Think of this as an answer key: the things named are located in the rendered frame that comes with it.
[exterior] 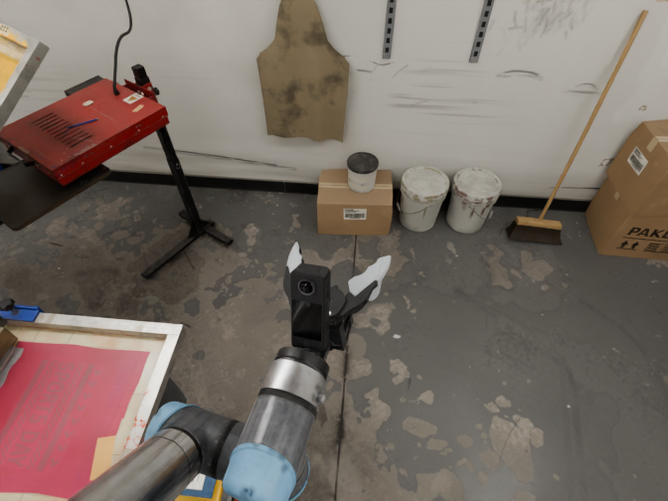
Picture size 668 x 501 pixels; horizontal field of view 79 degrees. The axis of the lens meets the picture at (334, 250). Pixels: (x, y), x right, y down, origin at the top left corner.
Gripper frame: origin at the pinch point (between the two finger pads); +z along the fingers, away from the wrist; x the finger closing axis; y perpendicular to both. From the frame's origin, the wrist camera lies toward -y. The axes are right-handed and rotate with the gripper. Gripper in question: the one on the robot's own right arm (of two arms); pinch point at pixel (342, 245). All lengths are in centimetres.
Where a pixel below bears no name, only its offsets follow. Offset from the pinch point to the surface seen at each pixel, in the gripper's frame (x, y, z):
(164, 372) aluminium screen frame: -61, 61, -7
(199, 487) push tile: -37, 66, -31
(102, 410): -74, 63, -21
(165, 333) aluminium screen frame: -67, 60, 4
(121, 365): -77, 62, -8
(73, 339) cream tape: -97, 60, -5
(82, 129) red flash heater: -147, 37, 77
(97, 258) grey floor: -211, 140, 77
